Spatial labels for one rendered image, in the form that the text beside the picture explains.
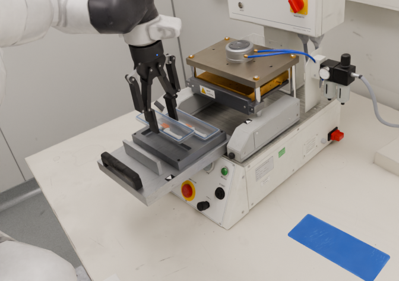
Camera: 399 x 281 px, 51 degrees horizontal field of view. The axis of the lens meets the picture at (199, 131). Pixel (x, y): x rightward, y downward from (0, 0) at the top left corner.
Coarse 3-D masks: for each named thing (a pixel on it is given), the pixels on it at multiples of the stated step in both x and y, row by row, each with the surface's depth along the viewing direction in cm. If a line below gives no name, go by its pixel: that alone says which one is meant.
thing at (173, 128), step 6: (156, 114) 111; (162, 114) 111; (144, 120) 109; (162, 120) 108; (168, 120) 108; (174, 120) 107; (162, 126) 106; (168, 126) 106; (174, 126) 105; (180, 126) 105; (168, 132) 103; (174, 132) 103; (180, 132) 102; (186, 132) 102; (174, 138) 101; (180, 138) 100
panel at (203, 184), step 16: (224, 160) 111; (192, 176) 120; (208, 176) 116; (224, 176) 111; (176, 192) 126; (192, 192) 121; (208, 192) 116; (224, 192) 112; (208, 208) 117; (224, 208) 112
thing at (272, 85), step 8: (208, 72) 124; (288, 72) 118; (208, 80) 120; (216, 80) 119; (224, 80) 118; (272, 80) 115; (280, 80) 117; (288, 80) 120; (224, 88) 116; (232, 88) 114; (240, 88) 113; (248, 88) 113; (264, 88) 113; (272, 88) 116; (280, 88) 118; (248, 96) 110; (264, 96) 114
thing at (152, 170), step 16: (128, 144) 107; (224, 144) 109; (128, 160) 108; (144, 160) 104; (160, 160) 106; (208, 160) 106; (112, 176) 106; (144, 176) 102; (160, 176) 101; (176, 176) 100; (144, 192) 97; (160, 192) 98
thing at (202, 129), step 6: (180, 114) 117; (186, 114) 116; (180, 120) 114; (186, 120) 114; (192, 120) 114; (198, 120) 113; (192, 126) 111; (198, 126) 111; (204, 126) 110; (210, 126) 110; (198, 132) 108; (204, 132) 108; (210, 132) 107; (204, 138) 106
